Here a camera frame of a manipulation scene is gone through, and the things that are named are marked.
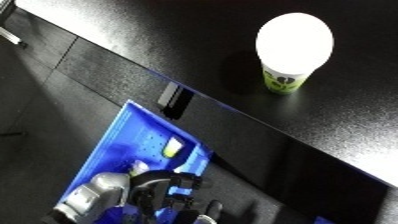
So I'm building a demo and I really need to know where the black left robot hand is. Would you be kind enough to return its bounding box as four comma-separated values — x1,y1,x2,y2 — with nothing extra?
126,169,207,224

